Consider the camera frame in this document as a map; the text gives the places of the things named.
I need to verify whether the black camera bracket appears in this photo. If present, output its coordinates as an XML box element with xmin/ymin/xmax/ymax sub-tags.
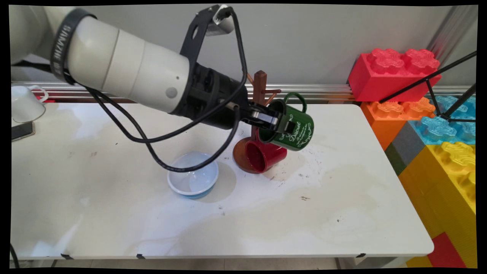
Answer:
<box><xmin>180</xmin><ymin>5</ymin><xmax>220</xmax><ymax>64</ymax></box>

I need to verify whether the red giant toy brick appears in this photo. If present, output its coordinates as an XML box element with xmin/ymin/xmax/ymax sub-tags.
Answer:
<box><xmin>348</xmin><ymin>48</ymin><xmax>442</xmax><ymax>103</ymax></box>

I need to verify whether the dark flat phone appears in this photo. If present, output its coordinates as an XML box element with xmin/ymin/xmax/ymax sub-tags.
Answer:
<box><xmin>11</xmin><ymin>121</ymin><xmax>36</xmax><ymax>142</ymax></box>

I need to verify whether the aluminium rail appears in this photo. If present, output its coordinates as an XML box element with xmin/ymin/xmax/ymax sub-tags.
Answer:
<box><xmin>11</xmin><ymin>81</ymin><xmax>472</xmax><ymax>103</ymax></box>

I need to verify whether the wooden mug tree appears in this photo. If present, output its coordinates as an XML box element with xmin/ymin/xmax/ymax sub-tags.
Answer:
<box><xmin>233</xmin><ymin>70</ymin><xmax>282</xmax><ymax>174</ymax></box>

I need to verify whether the black band with lettering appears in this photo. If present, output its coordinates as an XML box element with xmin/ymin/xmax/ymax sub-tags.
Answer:
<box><xmin>49</xmin><ymin>8</ymin><xmax>97</xmax><ymax>85</ymax></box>

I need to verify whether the red mug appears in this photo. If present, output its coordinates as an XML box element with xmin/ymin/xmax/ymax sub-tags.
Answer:
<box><xmin>245</xmin><ymin>129</ymin><xmax>288</xmax><ymax>174</ymax></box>

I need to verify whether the light blue giant toy brick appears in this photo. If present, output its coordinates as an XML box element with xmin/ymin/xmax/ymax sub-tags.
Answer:
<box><xmin>408</xmin><ymin>96</ymin><xmax>476</xmax><ymax>146</ymax></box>

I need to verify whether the orange giant toy brick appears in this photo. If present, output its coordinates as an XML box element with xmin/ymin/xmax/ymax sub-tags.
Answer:
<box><xmin>360</xmin><ymin>98</ymin><xmax>435</xmax><ymax>151</ymax></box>

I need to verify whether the slanted aluminium post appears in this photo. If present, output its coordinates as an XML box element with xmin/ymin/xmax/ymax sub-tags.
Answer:
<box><xmin>426</xmin><ymin>6</ymin><xmax>478</xmax><ymax>65</ymax></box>

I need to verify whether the black tripod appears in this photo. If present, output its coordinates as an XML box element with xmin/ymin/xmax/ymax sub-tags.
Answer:
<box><xmin>379</xmin><ymin>51</ymin><xmax>477</xmax><ymax>124</ymax></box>

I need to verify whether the green mug with white print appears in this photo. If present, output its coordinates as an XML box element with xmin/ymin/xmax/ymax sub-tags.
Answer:
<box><xmin>259</xmin><ymin>92</ymin><xmax>315</xmax><ymax>152</ymax></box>

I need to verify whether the grey giant toy brick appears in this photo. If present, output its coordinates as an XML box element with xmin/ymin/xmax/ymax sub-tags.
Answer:
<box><xmin>391</xmin><ymin>122</ymin><xmax>427</xmax><ymax>166</ymax></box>

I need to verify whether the white bowl with blue outside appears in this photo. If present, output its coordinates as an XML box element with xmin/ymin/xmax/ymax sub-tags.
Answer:
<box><xmin>167</xmin><ymin>152</ymin><xmax>220</xmax><ymax>199</ymax></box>

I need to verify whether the dark green giant toy brick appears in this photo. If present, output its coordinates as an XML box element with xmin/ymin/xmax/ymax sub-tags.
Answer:
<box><xmin>384</xmin><ymin>144</ymin><xmax>407</xmax><ymax>176</ymax></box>

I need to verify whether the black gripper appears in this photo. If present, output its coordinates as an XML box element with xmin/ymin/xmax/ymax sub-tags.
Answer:
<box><xmin>172</xmin><ymin>63</ymin><xmax>296</xmax><ymax>134</ymax></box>

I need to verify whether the yellow giant toy brick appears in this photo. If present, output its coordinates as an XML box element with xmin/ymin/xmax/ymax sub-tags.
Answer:
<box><xmin>398</xmin><ymin>142</ymin><xmax>477</xmax><ymax>268</ymax></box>

